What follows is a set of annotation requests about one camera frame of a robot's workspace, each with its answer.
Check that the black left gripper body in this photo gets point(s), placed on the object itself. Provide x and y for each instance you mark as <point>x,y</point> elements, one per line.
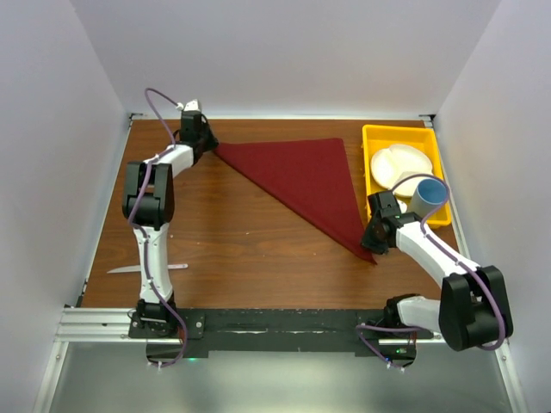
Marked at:
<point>206,137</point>

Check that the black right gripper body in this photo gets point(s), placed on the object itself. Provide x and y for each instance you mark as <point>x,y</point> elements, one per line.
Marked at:
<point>371,239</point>

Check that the dark red cloth napkin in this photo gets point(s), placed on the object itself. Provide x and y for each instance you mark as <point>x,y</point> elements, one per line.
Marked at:
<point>310,177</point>

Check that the silver table knife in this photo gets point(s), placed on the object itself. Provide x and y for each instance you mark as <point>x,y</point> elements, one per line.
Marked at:
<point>137,268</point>

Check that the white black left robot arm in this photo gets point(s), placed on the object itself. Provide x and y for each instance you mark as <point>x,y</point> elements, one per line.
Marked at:
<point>148,204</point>

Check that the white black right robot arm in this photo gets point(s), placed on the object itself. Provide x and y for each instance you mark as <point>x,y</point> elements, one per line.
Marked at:
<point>473,310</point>

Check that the blue plastic cup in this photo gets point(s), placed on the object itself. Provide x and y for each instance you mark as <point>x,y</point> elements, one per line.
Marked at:
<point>429,195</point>

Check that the white divided plate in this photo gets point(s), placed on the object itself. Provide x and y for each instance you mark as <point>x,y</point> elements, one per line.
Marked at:
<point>391,165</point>

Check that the yellow plastic tray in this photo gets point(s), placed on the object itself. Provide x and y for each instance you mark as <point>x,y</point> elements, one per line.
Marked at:
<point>375,138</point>

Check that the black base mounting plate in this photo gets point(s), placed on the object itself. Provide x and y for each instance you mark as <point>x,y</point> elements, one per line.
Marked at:
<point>400,349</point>

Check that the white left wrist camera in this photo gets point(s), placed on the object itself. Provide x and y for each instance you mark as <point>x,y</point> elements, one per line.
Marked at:
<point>193,106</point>

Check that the aluminium frame rail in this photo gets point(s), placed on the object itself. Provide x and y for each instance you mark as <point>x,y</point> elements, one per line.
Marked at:
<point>90,324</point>

